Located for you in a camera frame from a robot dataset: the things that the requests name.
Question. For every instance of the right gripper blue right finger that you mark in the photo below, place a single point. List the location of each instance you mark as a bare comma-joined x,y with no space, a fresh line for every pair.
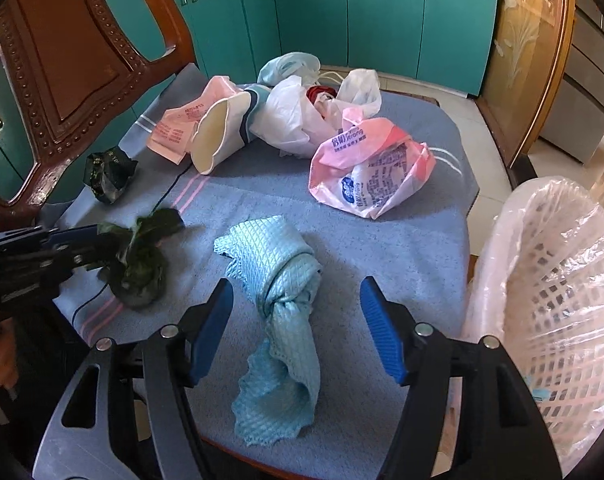
418,357

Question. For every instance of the white paper cup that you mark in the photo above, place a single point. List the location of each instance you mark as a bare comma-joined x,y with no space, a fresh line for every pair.
218,134

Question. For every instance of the dark green leaf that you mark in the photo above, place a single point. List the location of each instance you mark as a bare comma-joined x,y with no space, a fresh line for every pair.
136,271

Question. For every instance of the carved wooden chair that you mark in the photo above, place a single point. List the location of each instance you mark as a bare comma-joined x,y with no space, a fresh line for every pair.
72,71

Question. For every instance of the light blue knotted cloth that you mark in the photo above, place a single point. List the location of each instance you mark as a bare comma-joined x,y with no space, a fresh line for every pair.
280,274

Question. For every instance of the red item in bag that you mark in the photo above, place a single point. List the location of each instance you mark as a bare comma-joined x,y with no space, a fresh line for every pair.
313,92

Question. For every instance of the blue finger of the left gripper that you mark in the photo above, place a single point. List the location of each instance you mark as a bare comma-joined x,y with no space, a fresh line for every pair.
82,237

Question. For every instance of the blue striped towel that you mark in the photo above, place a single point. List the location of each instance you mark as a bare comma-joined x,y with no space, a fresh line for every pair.
418,253

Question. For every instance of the wooden glass door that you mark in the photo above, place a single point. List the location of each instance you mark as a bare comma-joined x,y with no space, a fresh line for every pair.
525,68

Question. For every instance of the light blue face mask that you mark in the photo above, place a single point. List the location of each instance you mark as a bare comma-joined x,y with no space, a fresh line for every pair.
301,64

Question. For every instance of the teal kitchen cabinets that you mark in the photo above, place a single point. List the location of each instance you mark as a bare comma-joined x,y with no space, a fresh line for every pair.
444,42

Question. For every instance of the grey refrigerator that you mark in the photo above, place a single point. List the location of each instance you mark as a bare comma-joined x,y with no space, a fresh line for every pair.
575,123

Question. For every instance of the pink paper bag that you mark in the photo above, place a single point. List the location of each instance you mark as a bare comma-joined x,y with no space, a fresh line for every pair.
171,136

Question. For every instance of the pink lined trash basket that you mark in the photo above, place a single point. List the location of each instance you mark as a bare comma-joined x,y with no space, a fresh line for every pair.
538,286

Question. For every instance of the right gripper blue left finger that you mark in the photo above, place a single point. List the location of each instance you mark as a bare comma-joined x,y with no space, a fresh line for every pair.
175,359

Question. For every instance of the small white plastic bag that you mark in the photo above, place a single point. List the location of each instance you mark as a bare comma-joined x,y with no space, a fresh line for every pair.
360,88

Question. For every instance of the dark green wrapper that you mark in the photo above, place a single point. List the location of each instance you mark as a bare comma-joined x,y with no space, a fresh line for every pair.
107,174

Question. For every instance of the pink white printed plastic bag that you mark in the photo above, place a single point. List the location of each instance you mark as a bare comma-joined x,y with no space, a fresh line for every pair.
370,166

